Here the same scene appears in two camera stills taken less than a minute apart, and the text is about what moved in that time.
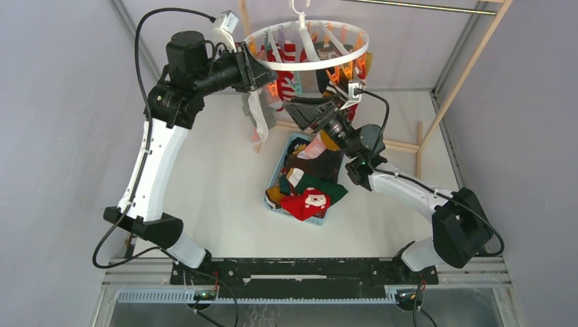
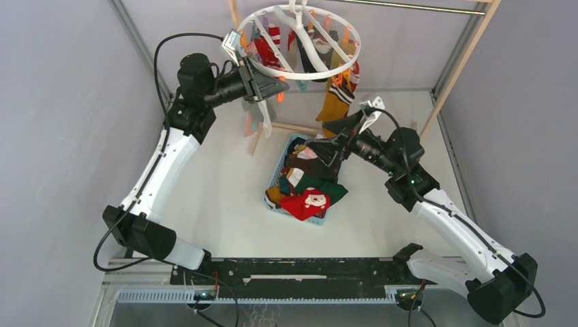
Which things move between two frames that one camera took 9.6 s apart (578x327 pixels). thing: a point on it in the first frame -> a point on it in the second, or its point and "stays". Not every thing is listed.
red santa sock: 307,204 stays
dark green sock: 334,191 stays
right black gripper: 315,114 -> 343,129
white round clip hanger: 301,20 -> 300,5
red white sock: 285,80 -> 266,54
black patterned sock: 327,50 -> 320,51
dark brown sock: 326,166 stays
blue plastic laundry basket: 318,221 stays
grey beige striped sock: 268,111 -> 253,107
